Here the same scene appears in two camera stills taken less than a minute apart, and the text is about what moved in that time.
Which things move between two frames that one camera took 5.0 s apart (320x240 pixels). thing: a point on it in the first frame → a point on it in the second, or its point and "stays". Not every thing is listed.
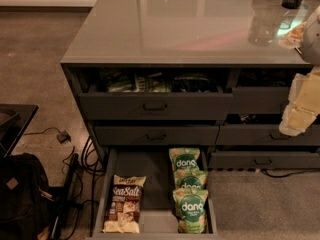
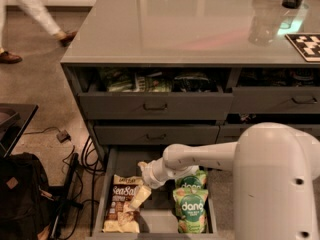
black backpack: [24, 195] stays
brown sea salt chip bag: [123, 214] stays
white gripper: [312, 37] → [152, 176]
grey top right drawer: [260, 91] stays
